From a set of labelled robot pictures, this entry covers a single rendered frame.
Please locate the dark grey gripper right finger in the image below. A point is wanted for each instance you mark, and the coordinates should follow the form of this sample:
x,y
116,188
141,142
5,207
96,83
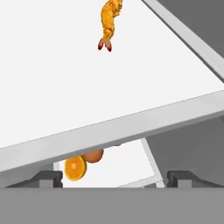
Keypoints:
x,y
182,178

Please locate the round orange tangerine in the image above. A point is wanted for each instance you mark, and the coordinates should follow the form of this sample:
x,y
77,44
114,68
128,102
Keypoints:
x,y
94,156

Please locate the orange fried shrimp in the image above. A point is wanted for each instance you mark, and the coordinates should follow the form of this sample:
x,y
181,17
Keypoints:
x,y
109,22

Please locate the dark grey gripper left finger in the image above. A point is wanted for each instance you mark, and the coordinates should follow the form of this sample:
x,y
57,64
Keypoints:
x,y
48,178

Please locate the white lower freezer shelf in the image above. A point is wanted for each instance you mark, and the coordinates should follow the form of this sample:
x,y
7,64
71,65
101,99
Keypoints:
x,y
122,166

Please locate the halved orange slice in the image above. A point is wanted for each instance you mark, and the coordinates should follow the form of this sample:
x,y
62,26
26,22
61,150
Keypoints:
x,y
75,168

